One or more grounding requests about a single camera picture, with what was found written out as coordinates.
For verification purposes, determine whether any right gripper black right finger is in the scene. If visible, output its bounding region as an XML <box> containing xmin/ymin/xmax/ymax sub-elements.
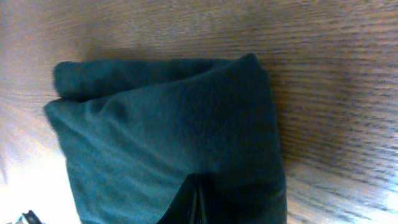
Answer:
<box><xmin>198</xmin><ymin>174</ymin><xmax>236</xmax><ymax>224</ymax></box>

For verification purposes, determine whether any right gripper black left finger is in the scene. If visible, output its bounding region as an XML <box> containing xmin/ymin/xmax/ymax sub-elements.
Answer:
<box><xmin>157</xmin><ymin>174</ymin><xmax>198</xmax><ymax>224</ymax></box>

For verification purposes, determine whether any black Nike t-shirt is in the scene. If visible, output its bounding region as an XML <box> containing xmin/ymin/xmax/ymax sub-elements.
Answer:
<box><xmin>44</xmin><ymin>54</ymin><xmax>287</xmax><ymax>223</ymax></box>

